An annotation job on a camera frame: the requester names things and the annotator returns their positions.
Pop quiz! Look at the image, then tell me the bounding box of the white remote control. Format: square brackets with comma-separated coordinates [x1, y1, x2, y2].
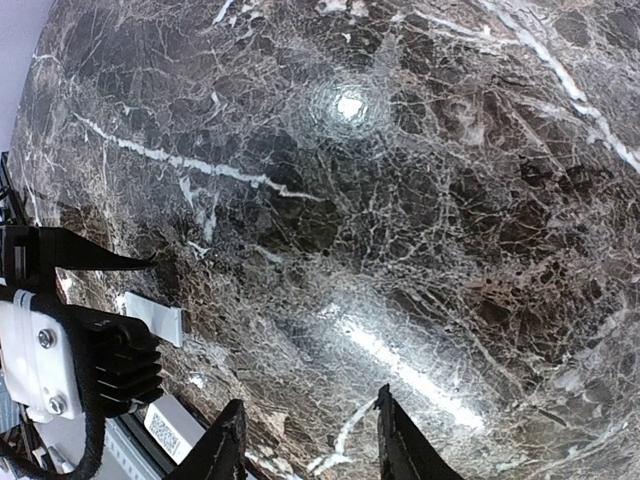
[144, 395, 205, 464]

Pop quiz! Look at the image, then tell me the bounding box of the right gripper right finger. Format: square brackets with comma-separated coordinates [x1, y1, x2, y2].
[374, 384, 463, 480]

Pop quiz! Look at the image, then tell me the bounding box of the white battery cover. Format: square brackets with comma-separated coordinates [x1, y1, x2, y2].
[124, 292, 184, 348]

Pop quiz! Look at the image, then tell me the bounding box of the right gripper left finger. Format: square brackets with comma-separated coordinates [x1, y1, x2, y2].
[165, 399, 247, 480]

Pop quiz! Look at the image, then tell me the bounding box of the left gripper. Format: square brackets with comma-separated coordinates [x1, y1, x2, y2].
[1, 225, 154, 290]

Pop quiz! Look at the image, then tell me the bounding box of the black curved table rail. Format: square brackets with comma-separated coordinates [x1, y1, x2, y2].
[114, 413, 177, 479]

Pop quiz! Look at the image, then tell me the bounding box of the grey slotted cable duct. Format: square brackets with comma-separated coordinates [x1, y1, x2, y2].
[105, 419, 164, 480]

